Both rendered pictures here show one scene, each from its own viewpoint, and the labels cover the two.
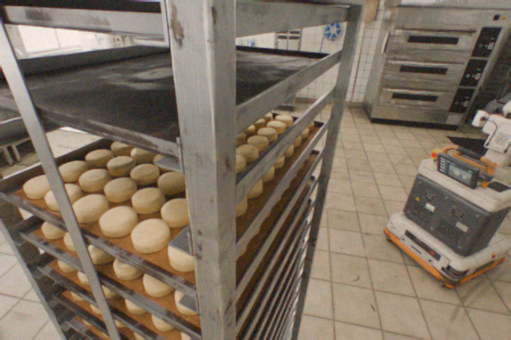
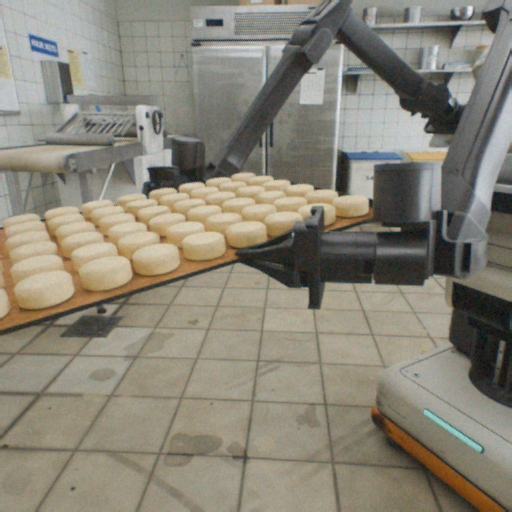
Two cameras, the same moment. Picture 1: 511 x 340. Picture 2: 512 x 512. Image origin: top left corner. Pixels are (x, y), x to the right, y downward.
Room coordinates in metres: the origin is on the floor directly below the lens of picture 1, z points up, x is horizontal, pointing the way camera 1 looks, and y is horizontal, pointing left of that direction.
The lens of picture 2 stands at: (2.82, -2.59, 1.12)
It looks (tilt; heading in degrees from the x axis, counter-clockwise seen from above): 18 degrees down; 174
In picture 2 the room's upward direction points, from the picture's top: straight up
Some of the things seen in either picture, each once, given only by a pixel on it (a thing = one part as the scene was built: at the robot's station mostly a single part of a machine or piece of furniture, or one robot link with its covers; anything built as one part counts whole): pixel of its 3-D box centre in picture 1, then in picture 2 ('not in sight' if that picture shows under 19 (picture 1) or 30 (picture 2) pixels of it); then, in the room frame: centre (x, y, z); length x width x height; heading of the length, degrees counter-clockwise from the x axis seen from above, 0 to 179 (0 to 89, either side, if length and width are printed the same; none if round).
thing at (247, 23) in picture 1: (305, 15); not in sight; (0.47, -0.07, 1.77); 0.64 x 0.03 x 0.03; 154
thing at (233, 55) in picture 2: not in sight; (268, 126); (-1.82, -1.98, 1.02); 1.40 x 0.90 x 2.05; 80
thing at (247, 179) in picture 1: (292, 126); not in sight; (0.47, -0.07, 1.59); 0.64 x 0.03 x 0.03; 154
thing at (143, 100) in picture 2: not in sight; (114, 100); (-0.64, -3.29, 1.23); 0.58 x 0.19 x 0.07; 80
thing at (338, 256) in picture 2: not in sight; (339, 257); (2.39, -2.46, 0.98); 0.07 x 0.07 x 0.10; 70
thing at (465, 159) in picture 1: (472, 165); not in sight; (1.67, -1.52, 0.87); 0.23 x 0.15 x 0.11; 25
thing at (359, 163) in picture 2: not in sight; (366, 186); (-1.75, -0.87, 0.38); 0.64 x 0.54 x 0.77; 172
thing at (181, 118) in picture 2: not in sight; (184, 102); (-2.46, -2.88, 1.27); 0.44 x 0.06 x 1.00; 80
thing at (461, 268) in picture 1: (444, 237); (511, 416); (1.71, -1.62, 0.16); 0.67 x 0.64 x 0.25; 115
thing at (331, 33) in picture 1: (329, 49); not in sight; (5.81, -1.46, 1.10); 0.41 x 0.17 x 1.10; 80
